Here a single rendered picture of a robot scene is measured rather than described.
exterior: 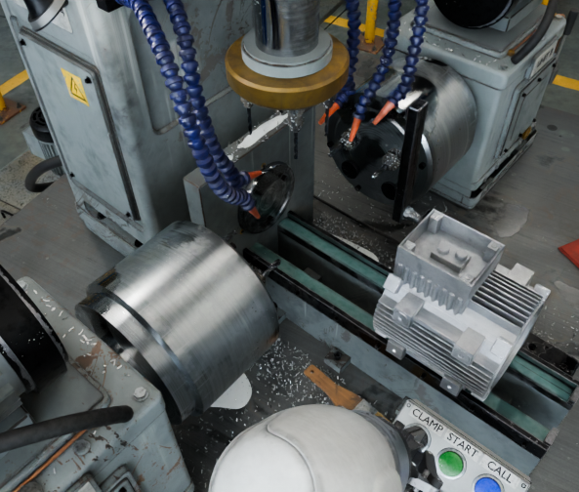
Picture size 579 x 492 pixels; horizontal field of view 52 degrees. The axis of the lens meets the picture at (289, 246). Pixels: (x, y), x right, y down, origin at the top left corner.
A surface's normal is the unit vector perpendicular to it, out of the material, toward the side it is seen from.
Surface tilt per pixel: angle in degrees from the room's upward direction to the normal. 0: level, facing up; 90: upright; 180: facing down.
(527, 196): 0
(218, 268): 24
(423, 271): 90
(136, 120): 90
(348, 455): 45
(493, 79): 90
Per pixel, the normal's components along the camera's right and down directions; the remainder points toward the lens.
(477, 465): -0.39, -0.21
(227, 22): 0.76, 0.47
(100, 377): -0.01, -0.67
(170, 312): 0.30, -0.41
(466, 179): -0.65, 0.57
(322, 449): 0.50, -0.76
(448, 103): 0.48, -0.22
